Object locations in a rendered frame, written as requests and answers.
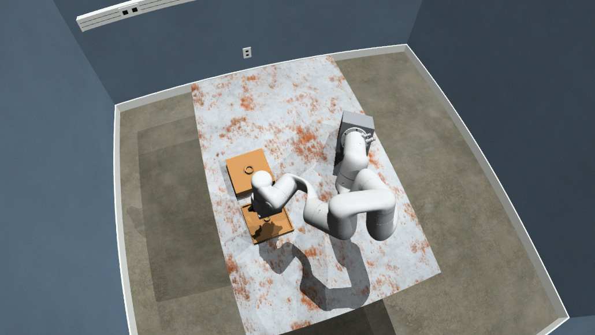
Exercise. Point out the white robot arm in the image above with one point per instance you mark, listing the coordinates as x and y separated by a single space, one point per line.
371 194

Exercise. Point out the orange shallow tray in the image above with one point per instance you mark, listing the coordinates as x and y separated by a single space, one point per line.
267 228

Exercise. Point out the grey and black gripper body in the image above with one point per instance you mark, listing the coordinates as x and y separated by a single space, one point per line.
254 203

